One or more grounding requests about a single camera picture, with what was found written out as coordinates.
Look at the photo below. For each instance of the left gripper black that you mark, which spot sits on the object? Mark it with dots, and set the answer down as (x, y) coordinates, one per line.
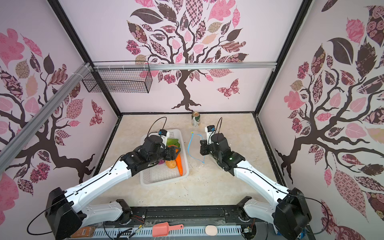
(171, 153)

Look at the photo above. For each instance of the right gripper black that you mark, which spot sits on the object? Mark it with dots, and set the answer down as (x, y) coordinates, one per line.
(204, 151)

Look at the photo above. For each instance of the brown wrinkled bread toy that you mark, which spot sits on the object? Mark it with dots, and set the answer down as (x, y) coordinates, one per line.
(171, 164)

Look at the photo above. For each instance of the white plastic perforated basket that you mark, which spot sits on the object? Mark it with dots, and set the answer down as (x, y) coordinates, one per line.
(162, 174)

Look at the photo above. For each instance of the clear zip top bag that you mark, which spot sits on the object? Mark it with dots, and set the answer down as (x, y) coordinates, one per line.
(196, 160)

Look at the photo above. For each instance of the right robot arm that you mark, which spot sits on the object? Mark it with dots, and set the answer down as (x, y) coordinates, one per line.
(264, 189)

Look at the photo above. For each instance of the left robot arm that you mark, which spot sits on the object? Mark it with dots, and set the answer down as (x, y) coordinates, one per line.
(90, 186)

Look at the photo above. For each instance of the green lettuce toy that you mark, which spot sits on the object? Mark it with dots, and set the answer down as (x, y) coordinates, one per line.
(173, 142)

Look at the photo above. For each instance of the orange carrot toy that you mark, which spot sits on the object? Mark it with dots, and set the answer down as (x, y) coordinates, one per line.
(179, 165)

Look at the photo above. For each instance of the green beverage can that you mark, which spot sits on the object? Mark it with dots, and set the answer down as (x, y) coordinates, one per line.
(196, 118)

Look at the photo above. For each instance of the pink plastic scoop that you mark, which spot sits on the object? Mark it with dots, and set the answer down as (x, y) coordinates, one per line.
(163, 229)

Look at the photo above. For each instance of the beige oval sponge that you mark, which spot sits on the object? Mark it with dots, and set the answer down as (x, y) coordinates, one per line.
(211, 230)

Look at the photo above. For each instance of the brown sauce bottle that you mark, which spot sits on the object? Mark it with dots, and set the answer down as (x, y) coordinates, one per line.
(85, 232)

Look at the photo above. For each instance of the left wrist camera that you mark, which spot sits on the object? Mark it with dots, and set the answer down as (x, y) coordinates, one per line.
(164, 134)

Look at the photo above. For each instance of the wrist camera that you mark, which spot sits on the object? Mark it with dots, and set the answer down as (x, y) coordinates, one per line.
(210, 130)
(164, 134)

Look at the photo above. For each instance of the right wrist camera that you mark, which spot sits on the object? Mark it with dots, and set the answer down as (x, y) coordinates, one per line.
(210, 130)

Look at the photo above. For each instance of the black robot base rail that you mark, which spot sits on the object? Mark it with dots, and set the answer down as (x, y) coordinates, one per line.
(229, 214)

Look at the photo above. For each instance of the black wire wall basket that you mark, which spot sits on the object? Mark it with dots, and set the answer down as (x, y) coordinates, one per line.
(119, 77)

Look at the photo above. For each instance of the aluminium rail back wall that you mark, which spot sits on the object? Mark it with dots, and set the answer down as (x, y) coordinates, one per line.
(201, 66)

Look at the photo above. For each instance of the aluminium rail wall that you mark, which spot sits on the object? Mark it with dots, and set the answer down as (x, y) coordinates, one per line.
(201, 66)
(11, 150)

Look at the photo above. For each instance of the aluminium rail left wall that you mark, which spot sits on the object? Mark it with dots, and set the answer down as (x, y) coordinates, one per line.
(11, 150)

